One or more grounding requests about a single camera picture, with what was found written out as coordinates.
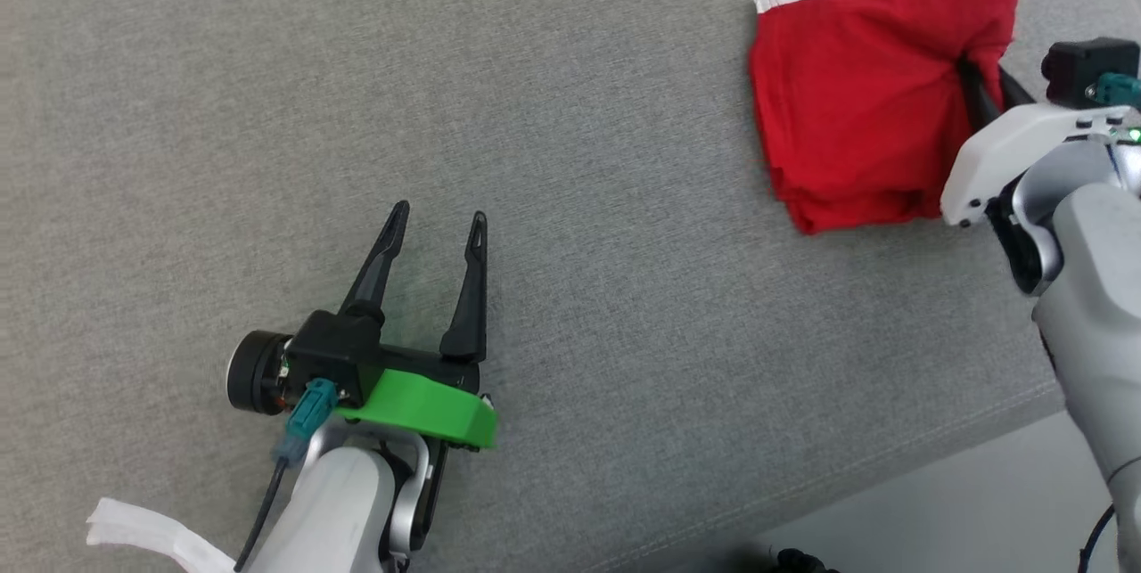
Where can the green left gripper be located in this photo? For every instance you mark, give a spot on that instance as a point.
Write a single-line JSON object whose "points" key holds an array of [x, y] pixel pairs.
{"points": [[428, 408]]}

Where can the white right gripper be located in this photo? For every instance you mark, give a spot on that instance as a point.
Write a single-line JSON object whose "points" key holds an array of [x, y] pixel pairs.
{"points": [[1016, 150]]}

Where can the red shorts white band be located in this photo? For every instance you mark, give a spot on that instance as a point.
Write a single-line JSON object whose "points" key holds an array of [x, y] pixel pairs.
{"points": [[856, 92]]}

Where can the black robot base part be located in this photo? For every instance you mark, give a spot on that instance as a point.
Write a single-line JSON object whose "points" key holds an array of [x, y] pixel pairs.
{"points": [[802, 562]]}

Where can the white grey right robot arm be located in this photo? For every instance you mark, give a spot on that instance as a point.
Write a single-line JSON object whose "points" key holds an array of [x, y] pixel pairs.
{"points": [[1096, 288]]}

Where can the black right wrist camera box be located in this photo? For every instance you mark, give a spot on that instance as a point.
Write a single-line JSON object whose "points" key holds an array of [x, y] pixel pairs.
{"points": [[1083, 65]]}

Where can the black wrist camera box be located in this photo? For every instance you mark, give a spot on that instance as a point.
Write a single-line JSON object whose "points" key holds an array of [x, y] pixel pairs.
{"points": [[334, 355], [1083, 65]]}

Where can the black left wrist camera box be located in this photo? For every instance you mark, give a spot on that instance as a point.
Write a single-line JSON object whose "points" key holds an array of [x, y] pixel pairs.
{"points": [[334, 355]]}

